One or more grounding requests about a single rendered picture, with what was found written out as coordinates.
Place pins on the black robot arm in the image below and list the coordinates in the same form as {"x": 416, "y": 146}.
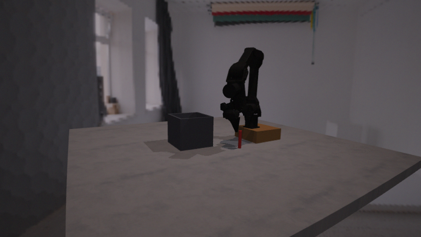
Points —
{"x": 236, "y": 77}

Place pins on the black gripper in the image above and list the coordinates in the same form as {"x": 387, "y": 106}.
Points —
{"x": 240, "y": 105}

